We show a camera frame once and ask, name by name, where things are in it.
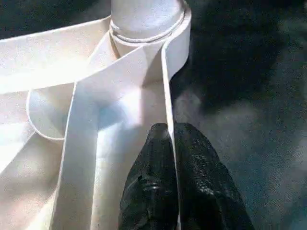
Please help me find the white plastic table leg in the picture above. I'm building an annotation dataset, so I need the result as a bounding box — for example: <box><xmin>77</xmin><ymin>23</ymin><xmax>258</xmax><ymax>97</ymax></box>
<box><xmin>109</xmin><ymin>0</ymin><xmax>187</xmax><ymax>46</ymax></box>

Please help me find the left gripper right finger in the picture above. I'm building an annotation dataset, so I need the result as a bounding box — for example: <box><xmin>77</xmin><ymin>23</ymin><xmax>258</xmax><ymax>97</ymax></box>
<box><xmin>173</xmin><ymin>122</ymin><xmax>255</xmax><ymax>230</ymax></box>

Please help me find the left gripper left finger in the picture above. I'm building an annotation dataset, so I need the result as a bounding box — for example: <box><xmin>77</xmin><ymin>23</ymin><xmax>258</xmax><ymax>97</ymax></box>
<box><xmin>119</xmin><ymin>123</ymin><xmax>180</xmax><ymax>230</ymax></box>

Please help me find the white plastic table top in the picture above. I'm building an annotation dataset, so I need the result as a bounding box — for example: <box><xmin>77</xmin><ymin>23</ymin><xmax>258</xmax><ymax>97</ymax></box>
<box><xmin>0</xmin><ymin>4</ymin><xmax>193</xmax><ymax>230</ymax></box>

